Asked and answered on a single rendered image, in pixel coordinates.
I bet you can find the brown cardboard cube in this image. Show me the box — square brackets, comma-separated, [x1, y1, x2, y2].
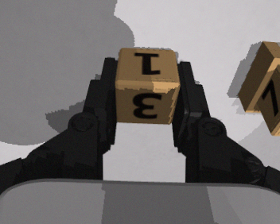
[257, 64, 280, 136]
[115, 48, 181, 125]

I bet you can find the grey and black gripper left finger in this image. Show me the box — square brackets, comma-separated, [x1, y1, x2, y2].
[0, 58, 118, 194]

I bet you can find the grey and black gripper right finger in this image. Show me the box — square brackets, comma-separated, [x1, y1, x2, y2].
[172, 61, 280, 193]

